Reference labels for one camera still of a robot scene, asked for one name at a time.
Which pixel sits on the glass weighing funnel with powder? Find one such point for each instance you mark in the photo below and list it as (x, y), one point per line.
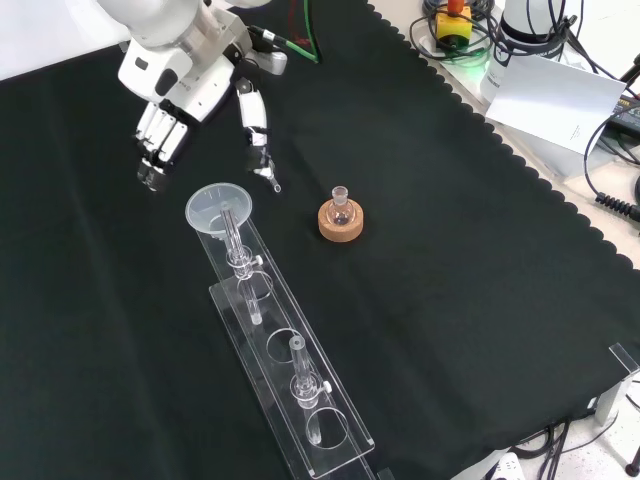
(276, 187)

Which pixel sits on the black power adapter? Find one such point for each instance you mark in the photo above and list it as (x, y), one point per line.
(627, 112)

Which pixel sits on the clear cloth clip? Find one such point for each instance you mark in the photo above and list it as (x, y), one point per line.
(620, 385)
(385, 473)

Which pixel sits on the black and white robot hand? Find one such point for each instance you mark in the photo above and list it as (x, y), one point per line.
(190, 85)

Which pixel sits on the white power strip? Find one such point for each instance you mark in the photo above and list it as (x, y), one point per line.
(505, 467)

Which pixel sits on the clear acrylic funnel stand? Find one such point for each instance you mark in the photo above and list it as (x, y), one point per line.
(272, 315)

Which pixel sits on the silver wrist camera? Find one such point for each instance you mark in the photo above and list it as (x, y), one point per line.
(270, 62)

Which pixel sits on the yellow stop button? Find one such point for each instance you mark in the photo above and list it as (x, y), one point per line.
(452, 27)

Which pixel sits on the black bench cloth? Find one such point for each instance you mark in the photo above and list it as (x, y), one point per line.
(450, 250)

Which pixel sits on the clear plastic funnel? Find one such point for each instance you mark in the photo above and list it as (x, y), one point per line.
(205, 210)

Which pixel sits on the round-bottom glass flask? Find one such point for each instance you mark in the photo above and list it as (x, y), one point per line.
(341, 212)

